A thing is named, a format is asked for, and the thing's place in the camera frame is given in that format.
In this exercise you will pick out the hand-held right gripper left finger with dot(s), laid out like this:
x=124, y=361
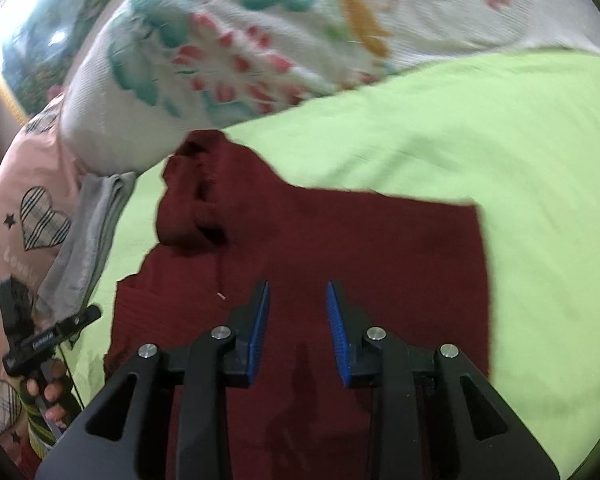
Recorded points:
x=259, y=332

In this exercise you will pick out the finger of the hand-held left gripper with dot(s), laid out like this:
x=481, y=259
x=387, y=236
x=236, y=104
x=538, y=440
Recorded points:
x=85, y=317

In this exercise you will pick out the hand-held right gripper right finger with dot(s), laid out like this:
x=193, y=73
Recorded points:
x=336, y=332

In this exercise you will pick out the maroon knit sweater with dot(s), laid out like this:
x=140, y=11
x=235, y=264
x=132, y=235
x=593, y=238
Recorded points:
x=305, y=240

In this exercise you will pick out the person's left forearm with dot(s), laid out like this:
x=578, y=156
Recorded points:
x=36, y=427

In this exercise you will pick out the person's left hand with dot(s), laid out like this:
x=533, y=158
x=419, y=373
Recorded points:
x=55, y=392

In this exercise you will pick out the grey folded cloth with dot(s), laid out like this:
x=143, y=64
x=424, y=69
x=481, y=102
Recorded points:
x=87, y=230

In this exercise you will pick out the person's red garment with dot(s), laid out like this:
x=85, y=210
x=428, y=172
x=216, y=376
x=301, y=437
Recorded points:
x=29, y=462

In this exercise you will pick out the pink heart print quilt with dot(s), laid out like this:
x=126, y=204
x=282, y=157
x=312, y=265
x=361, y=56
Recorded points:
x=10, y=185

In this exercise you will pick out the light green bed sheet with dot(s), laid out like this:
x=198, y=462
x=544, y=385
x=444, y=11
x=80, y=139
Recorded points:
x=430, y=135

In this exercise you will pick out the gold framed landscape painting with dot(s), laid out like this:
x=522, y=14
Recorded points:
x=35, y=35

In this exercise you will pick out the white floral pillow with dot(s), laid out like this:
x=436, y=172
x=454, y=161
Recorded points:
x=280, y=35

